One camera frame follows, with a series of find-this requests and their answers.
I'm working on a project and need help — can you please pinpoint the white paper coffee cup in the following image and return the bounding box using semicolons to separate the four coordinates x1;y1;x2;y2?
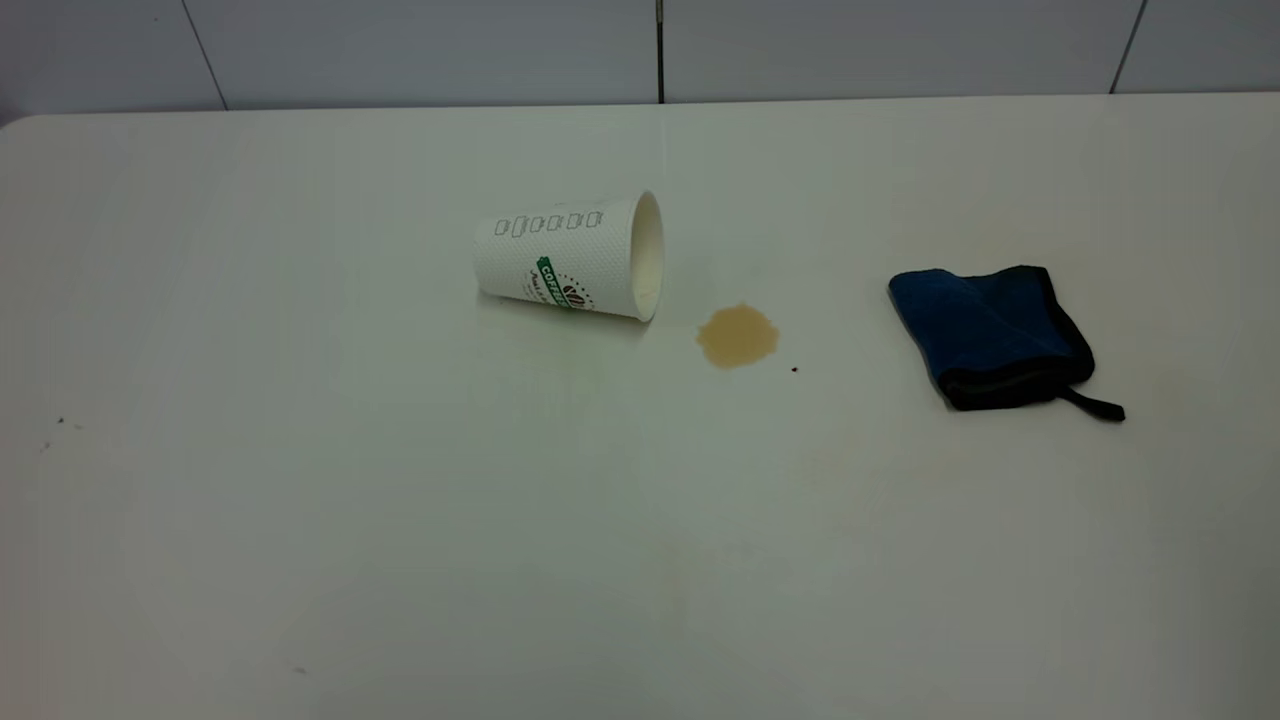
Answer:
472;190;665;323

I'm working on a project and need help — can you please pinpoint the tan coffee spill puddle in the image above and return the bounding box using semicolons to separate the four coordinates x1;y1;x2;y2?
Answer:
696;304;781;372

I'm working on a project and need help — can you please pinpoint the blue cloth with black trim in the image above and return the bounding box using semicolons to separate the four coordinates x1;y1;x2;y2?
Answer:
887;264;1127;423

